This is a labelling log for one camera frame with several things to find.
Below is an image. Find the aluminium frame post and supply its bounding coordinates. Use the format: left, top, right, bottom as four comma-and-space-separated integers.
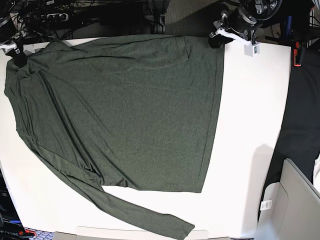
148, 0, 167, 35

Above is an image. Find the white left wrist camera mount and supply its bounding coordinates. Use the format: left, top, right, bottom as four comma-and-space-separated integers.
209, 27, 260, 57

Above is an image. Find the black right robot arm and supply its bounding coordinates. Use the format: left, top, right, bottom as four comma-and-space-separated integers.
0, 15, 27, 68

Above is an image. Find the grey plastic bin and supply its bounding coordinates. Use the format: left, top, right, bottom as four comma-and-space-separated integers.
254, 159, 320, 240

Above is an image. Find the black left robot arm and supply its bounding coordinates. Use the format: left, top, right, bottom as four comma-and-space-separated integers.
208, 0, 320, 49

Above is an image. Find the blue handled clamp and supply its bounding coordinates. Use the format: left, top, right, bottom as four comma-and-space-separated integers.
282, 15, 293, 42

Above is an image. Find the black printed box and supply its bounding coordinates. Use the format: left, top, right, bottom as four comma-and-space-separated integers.
0, 173, 23, 240

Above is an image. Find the dark grey mat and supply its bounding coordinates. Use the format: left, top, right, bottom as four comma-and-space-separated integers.
264, 47, 320, 195

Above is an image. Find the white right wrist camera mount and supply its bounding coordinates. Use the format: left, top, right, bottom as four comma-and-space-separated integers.
0, 42, 35, 54

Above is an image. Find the dark green long-sleeve shirt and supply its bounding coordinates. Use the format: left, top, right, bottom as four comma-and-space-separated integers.
4, 35, 225, 240

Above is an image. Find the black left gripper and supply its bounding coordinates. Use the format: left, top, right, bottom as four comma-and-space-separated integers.
208, 5, 263, 49

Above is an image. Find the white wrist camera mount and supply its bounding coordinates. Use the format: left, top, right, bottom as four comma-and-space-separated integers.
209, 27, 260, 57
0, 42, 35, 54

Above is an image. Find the orange black table clamp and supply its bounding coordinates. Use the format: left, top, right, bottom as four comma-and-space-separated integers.
265, 35, 306, 68

